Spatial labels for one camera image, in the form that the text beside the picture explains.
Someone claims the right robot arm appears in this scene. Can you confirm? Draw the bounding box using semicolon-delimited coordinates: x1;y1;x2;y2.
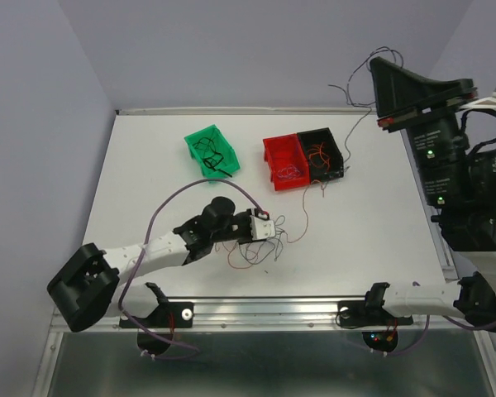
364;57;496;333

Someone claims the aluminium rail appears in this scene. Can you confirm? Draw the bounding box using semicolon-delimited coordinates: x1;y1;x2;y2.
400;130;459;283
49;294;492;332
116;107;367;116

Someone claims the aluminium back rail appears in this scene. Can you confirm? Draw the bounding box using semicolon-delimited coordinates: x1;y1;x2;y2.
116;107;367;116

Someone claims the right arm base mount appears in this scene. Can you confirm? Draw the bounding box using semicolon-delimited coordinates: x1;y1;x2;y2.
336;282;413;329

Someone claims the multicolour wire bundle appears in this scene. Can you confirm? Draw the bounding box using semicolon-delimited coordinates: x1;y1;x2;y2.
214;214;290;270

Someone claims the aluminium right side rail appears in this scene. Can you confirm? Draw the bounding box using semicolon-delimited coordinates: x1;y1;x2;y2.
400;130;459;283

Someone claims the red plastic bin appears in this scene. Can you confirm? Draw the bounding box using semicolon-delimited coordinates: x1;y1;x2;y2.
263;134;310;191

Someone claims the thin grey wire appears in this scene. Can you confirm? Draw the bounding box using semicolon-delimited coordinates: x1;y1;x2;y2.
328;45;407;173

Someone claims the thick black cable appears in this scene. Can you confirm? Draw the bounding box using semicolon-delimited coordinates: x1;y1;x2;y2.
192;134;235;179

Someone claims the black plastic bin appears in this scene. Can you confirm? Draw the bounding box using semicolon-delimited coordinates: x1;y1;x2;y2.
297;127;345;182

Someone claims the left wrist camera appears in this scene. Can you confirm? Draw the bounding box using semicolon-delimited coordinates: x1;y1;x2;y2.
250;208;276;241

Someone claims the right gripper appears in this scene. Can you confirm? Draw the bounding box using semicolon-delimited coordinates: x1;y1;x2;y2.
371;55;480;208

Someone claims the orange wire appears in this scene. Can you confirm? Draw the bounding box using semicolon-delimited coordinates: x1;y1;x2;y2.
287;142;344;245

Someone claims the green plastic bin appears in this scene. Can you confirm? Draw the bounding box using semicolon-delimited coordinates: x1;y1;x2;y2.
184;125;241;179

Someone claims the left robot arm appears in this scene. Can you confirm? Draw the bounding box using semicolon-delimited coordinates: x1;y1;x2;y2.
47;196;261;332

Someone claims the blue white twisted wire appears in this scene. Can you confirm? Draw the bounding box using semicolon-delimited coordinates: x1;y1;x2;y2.
277;165;306;182

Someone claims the aluminium front rail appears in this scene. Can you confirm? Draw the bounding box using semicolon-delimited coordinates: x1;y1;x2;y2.
49;294;492;332

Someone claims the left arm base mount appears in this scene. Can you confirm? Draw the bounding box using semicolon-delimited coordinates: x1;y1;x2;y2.
124;301;194;328

